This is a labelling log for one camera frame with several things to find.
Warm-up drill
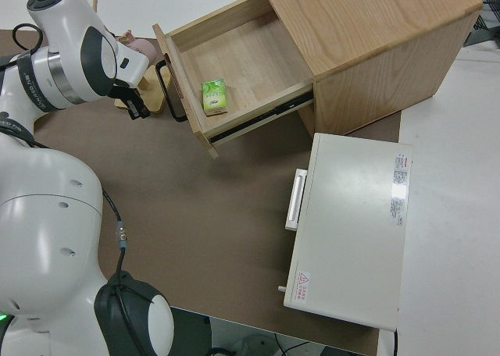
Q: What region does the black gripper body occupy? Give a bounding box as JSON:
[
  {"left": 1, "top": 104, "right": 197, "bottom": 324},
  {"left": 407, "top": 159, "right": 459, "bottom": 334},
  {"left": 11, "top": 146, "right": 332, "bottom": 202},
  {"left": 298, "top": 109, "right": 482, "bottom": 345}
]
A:
[{"left": 108, "top": 80, "right": 140, "bottom": 101}]

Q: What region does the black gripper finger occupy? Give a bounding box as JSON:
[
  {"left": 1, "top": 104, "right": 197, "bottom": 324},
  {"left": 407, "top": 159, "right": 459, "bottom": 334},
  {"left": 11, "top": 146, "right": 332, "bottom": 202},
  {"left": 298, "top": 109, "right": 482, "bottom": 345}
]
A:
[{"left": 125, "top": 94, "right": 151, "bottom": 121}]

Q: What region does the light wooden drawer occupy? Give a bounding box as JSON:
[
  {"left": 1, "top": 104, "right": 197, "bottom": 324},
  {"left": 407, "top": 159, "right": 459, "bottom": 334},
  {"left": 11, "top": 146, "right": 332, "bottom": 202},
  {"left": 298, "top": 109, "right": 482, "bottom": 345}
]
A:
[{"left": 152, "top": 0, "right": 316, "bottom": 161}]

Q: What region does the wooden mug tree stand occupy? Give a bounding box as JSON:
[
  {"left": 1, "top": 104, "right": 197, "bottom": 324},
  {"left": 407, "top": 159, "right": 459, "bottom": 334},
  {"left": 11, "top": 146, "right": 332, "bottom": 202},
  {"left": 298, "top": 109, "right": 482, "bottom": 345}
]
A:
[{"left": 112, "top": 30, "right": 170, "bottom": 114}]

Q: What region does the green tissue pack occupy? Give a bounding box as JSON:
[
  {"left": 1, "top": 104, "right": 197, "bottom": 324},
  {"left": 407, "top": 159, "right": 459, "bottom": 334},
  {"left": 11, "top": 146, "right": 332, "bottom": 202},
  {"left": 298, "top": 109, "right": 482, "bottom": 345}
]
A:
[{"left": 201, "top": 78, "right": 230, "bottom": 118}]

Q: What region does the brown table mat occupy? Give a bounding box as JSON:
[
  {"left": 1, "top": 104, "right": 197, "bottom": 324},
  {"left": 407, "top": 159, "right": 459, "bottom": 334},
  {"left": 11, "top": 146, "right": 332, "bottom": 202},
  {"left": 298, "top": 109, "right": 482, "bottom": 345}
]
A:
[{"left": 0, "top": 28, "right": 403, "bottom": 349}]

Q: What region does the light wooden cabinet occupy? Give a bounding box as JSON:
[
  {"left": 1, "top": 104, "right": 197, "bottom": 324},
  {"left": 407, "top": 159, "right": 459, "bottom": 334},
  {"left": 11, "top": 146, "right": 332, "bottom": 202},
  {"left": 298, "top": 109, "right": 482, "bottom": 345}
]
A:
[{"left": 254, "top": 0, "right": 484, "bottom": 137}]

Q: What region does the white toaster oven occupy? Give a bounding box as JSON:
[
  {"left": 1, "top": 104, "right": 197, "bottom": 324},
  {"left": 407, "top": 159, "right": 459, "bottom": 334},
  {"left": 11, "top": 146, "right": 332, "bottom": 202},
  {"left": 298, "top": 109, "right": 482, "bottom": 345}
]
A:
[{"left": 276, "top": 132, "right": 414, "bottom": 333}]

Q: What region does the black drawer handle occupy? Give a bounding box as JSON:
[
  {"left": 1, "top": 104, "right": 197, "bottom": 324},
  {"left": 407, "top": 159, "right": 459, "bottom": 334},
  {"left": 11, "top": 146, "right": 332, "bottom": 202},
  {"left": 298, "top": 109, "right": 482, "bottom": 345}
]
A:
[{"left": 155, "top": 59, "right": 188, "bottom": 123}]

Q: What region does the black oven power cable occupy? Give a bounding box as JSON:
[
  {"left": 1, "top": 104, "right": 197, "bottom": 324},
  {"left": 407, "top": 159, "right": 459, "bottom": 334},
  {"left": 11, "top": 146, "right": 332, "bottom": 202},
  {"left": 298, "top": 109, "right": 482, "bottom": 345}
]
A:
[{"left": 388, "top": 327, "right": 401, "bottom": 356}]

